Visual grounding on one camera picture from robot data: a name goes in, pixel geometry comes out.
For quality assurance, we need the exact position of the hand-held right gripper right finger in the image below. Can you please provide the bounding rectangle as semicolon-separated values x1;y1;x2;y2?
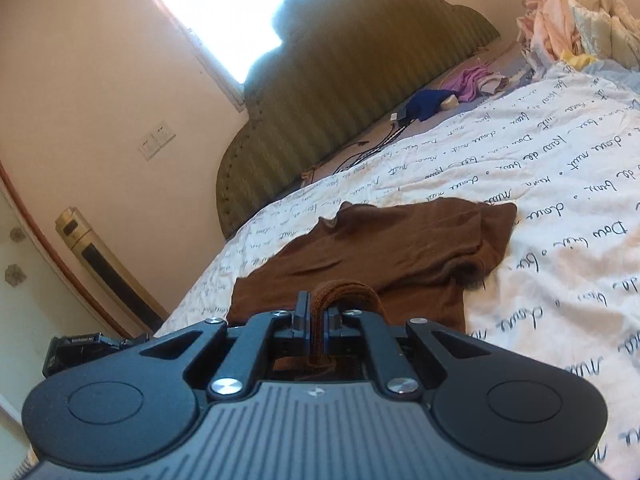
322;307;501;402

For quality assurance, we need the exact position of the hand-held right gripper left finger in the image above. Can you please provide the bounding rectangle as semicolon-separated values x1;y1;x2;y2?
140;290;315;402

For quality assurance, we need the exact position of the brown sweater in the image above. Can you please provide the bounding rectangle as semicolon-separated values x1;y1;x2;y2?
226;197;518;383

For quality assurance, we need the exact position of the pile of pink clothes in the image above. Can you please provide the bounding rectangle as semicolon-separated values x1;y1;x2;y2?
517;0;588;68

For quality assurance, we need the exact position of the gold tower air conditioner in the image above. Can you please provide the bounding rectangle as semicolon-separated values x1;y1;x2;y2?
54;206;168;333

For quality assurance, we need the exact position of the green padded headboard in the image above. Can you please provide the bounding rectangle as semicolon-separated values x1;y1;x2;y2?
216;0;502;241

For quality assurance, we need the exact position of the white script-printed blanket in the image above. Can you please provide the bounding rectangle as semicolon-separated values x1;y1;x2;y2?
152;67;640;478

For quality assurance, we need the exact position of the blue cloth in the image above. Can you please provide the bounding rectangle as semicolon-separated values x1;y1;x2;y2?
404;89;458;123

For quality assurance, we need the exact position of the purple cloth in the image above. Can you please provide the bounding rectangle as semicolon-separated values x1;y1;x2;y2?
447;65;493;103

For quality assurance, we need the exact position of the beige cloth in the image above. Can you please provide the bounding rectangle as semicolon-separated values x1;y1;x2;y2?
477;72;510;95

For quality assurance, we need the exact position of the window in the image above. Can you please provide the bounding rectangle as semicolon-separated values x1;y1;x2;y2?
120;0;386;111

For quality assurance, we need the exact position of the lavender bed sheet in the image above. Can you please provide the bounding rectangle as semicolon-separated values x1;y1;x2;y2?
300;42;536;186

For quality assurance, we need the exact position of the yellow cloth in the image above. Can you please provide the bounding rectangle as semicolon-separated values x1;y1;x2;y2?
559;50;598;70

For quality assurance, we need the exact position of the light blue sheet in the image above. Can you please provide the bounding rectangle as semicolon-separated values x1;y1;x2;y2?
575;57;640;81

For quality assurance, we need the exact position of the cream quilted jacket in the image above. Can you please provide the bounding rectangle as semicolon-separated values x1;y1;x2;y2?
567;0;640;71

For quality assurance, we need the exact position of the wooden door frame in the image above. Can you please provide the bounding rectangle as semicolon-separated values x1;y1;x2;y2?
0;160;161;338

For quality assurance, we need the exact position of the black cable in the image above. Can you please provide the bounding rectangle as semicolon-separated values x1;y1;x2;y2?
335;122;408;173

